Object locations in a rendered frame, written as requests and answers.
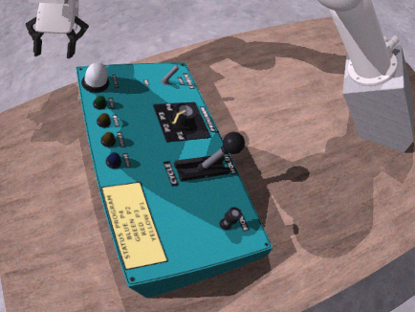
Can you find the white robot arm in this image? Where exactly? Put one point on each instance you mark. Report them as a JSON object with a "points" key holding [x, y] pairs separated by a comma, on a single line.
{"points": [[361, 34]]}

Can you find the teal control console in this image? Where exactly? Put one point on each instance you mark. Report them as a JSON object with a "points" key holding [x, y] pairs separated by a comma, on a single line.
{"points": [[176, 206]]}

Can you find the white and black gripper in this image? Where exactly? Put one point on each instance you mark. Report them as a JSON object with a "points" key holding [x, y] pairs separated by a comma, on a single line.
{"points": [[57, 18]]}

